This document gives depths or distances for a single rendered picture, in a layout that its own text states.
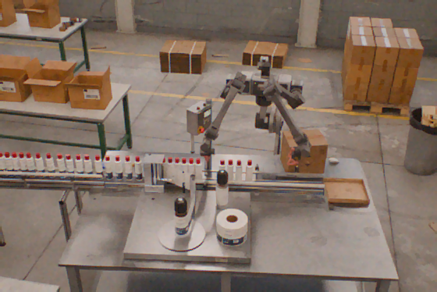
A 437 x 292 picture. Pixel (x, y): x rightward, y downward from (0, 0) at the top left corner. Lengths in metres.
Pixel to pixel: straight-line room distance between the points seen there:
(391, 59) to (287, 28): 2.70
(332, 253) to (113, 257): 1.40
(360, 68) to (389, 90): 0.49
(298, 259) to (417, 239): 1.89
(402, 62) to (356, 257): 3.72
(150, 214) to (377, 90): 4.05
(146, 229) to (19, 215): 2.03
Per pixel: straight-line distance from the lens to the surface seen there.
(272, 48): 8.16
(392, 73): 6.77
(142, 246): 3.35
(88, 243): 3.50
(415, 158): 5.78
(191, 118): 3.58
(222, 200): 3.54
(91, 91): 5.09
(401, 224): 5.13
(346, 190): 3.97
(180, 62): 7.68
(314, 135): 4.04
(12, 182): 4.19
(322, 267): 3.33
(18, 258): 4.79
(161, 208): 3.62
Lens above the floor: 3.16
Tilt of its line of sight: 32 degrees down
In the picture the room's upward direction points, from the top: 1 degrees clockwise
